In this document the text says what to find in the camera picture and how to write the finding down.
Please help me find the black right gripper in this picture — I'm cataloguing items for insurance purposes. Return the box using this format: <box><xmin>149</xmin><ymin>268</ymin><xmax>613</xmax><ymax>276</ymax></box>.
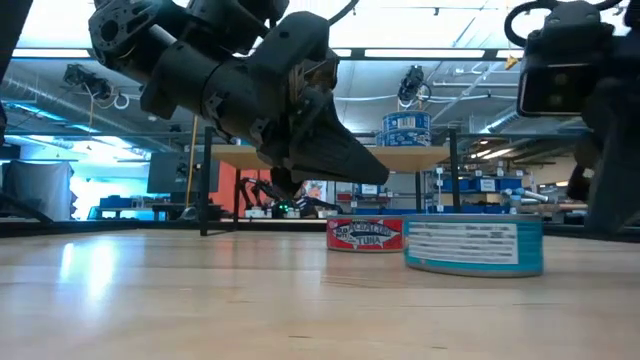
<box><xmin>566</xmin><ymin>29</ymin><xmax>640</xmax><ymax>236</ymax></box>

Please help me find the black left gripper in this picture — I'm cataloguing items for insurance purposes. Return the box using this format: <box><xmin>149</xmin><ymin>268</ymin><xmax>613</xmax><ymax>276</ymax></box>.
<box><xmin>199</xmin><ymin>49</ymin><xmax>391</xmax><ymax>201</ymax></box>

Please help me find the red albacore tuna can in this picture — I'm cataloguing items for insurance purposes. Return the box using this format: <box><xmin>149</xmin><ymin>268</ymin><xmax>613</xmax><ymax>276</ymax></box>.
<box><xmin>325</xmin><ymin>215</ymin><xmax>406</xmax><ymax>254</ymax></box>

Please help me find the teal yellowfin tuna can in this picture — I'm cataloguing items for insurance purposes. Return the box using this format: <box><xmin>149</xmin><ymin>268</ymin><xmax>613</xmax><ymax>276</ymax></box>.
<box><xmin>402</xmin><ymin>213</ymin><xmax>546</xmax><ymax>279</ymax></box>

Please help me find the floral poster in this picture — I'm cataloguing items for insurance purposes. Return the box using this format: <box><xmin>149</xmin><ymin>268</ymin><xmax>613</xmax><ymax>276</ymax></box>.
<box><xmin>302</xmin><ymin>179</ymin><xmax>330</xmax><ymax>202</ymax></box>

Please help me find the background wooden bench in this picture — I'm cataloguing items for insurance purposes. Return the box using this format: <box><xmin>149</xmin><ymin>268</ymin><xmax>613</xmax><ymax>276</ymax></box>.
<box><xmin>519</xmin><ymin>201</ymin><xmax>589</xmax><ymax>213</ymax></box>

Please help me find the orange panel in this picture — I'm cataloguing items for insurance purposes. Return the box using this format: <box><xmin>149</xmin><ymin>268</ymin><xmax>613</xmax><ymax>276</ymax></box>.
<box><xmin>218</xmin><ymin>162</ymin><xmax>275</xmax><ymax>214</ymax></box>

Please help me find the rack with blue bins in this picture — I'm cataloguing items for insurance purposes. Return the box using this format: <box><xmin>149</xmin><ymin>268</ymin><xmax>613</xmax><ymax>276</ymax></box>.
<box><xmin>423</xmin><ymin>167</ymin><xmax>526</xmax><ymax>216</ymax></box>

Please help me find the yellowish vertical pole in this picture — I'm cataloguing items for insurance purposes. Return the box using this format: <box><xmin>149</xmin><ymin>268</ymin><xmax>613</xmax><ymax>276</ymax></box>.
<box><xmin>184</xmin><ymin>114</ymin><xmax>200</xmax><ymax>210</ymax></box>

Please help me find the black hanging ceiling device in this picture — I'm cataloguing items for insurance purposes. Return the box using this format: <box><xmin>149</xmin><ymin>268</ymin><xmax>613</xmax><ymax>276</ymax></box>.
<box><xmin>397</xmin><ymin>63</ymin><xmax>432</xmax><ymax>107</ymax></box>
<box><xmin>62</xmin><ymin>63</ymin><xmax>115</xmax><ymax>101</ymax></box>

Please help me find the dark computer monitor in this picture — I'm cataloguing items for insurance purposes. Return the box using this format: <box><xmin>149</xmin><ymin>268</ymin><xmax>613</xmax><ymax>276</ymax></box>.
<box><xmin>146</xmin><ymin>151</ymin><xmax>222</xmax><ymax>196</ymax></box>

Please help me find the overhead light bar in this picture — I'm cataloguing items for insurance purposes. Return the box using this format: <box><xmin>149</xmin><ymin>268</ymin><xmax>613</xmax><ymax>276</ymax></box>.
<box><xmin>12</xmin><ymin>47</ymin><xmax>526</xmax><ymax>62</ymax></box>

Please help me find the grey cloth cover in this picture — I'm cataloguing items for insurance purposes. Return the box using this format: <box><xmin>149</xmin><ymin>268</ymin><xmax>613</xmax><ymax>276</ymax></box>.
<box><xmin>0</xmin><ymin>159</ymin><xmax>77</xmax><ymax>221</ymax></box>

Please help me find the wooden shelf black frame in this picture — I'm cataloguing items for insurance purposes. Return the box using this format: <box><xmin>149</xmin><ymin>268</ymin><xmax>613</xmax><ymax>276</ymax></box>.
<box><xmin>198</xmin><ymin>126</ymin><xmax>464</xmax><ymax>240</ymax></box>

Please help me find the large silver ceiling duct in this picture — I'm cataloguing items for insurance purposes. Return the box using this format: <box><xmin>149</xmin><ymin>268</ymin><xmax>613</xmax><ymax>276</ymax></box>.
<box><xmin>449</xmin><ymin>107</ymin><xmax>581</xmax><ymax>154</ymax></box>

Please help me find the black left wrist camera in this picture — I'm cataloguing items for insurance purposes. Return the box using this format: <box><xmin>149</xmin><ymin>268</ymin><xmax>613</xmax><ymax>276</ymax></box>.
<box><xmin>247</xmin><ymin>10</ymin><xmax>332</xmax><ymax>81</ymax></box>

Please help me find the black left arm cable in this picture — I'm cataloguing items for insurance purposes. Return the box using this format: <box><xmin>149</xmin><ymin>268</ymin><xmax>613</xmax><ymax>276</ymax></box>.
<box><xmin>327</xmin><ymin>0</ymin><xmax>361</xmax><ymax>27</ymax></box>

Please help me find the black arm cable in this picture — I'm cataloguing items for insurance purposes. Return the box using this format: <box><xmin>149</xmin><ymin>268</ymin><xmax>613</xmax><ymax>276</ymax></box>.
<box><xmin>503</xmin><ymin>0</ymin><xmax>626</xmax><ymax>49</ymax></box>
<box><xmin>327</xmin><ymin>0</ymin><xmax>361</xmax><ymax>27</ymax></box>

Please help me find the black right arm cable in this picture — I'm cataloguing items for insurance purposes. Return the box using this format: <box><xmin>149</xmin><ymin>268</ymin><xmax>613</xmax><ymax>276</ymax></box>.
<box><xmin>503</xmin><ymin>0</ymin><xmax>626</xmax><ymax>49</ymax></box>

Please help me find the grey ceiling duct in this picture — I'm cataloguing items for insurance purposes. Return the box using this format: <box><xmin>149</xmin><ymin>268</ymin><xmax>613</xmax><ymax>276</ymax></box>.
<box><xmin>0</xmin><ymin>67</ymin><xmax>176</xmax><ymax>151</ymax></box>

